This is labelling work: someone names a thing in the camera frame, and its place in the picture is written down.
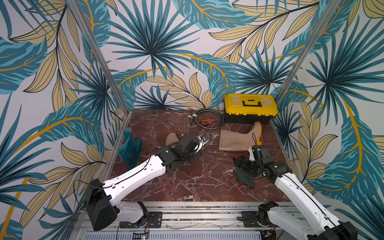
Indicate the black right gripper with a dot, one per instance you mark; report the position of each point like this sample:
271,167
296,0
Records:
246,167

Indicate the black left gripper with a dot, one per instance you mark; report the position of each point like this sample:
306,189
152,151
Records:
197,156

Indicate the beige rubber boot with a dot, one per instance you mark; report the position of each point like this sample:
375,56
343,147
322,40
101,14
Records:
171,140
240,142

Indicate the teal rubber boot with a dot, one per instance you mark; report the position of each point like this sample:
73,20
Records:
130,150

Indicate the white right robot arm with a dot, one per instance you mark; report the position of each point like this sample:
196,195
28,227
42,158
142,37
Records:
320,223

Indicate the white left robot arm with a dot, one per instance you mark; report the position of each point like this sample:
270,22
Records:
104,200

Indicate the yellow and black toolbox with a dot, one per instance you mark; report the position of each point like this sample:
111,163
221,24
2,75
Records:
248,109

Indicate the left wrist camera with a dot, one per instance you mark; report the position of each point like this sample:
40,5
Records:
203,139

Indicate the red handled pliers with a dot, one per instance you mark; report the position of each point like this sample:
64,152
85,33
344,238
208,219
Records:
207,122

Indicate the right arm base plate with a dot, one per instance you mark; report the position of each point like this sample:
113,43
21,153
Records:
254,219

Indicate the left aluminium corner post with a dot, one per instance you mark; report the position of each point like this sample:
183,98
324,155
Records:
90,37

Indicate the aluminium corner post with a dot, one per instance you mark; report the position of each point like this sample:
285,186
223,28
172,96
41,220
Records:
314,34
90,37

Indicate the aluminium mounting rail frame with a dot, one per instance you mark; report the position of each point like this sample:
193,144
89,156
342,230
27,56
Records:
203,221

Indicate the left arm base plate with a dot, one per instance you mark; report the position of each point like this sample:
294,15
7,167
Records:
153,220

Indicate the right aluminium corner post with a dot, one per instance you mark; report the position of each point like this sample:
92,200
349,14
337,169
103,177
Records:
314,34

